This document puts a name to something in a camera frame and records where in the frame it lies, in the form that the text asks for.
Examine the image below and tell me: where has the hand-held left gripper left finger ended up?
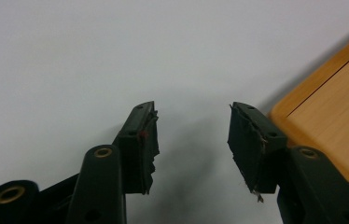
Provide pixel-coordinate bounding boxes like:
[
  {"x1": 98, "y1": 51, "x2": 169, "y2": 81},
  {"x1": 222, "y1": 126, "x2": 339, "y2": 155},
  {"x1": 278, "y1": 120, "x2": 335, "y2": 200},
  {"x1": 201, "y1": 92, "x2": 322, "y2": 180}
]
[{"x1": 112, "y1": 100, "x2": 161, "y2": 196}]

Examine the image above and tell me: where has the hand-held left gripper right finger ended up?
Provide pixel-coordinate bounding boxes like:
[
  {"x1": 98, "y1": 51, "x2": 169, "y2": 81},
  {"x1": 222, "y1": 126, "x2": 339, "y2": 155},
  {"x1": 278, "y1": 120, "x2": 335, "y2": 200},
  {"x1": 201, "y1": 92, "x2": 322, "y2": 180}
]
[{"x1": 227, "y1": 102, "x2": 288, "y2": 195}]

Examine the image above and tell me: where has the orange wooden stick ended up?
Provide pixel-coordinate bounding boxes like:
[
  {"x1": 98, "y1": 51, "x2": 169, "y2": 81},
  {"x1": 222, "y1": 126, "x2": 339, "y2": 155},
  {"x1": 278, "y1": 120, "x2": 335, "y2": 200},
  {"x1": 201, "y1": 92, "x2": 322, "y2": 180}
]
[{"x1": 268, "y1": 24, "x2": 349, "y2": 192}]

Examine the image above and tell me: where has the white table mat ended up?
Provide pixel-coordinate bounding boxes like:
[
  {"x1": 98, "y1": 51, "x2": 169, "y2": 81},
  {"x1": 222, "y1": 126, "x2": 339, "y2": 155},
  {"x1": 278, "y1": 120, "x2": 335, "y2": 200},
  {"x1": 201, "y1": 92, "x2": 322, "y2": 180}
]
[{"x1": 0, "y1": 0, "x2": 349, "y2": 224}]

